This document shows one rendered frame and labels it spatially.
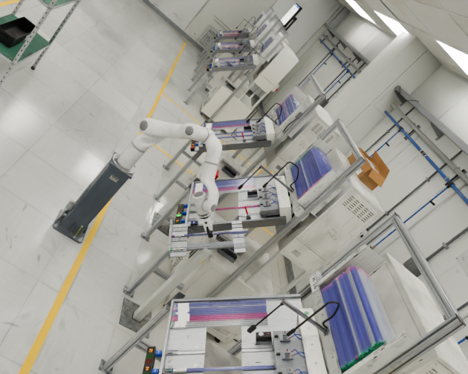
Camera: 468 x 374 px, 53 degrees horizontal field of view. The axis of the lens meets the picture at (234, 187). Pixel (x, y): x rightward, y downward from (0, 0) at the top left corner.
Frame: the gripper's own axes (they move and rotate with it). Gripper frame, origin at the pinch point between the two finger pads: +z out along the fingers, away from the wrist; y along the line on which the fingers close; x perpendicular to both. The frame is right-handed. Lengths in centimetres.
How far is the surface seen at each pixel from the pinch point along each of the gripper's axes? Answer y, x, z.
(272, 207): 24, -44, 6
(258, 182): 77, -39, 14
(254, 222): 17.4, -29.5, 10.5
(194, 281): 17, 24, 53
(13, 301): -38, 118, -8
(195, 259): -6.0, 13.7, 13.5
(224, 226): 18.5, -8.4, 9.8
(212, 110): 485, 10, 104
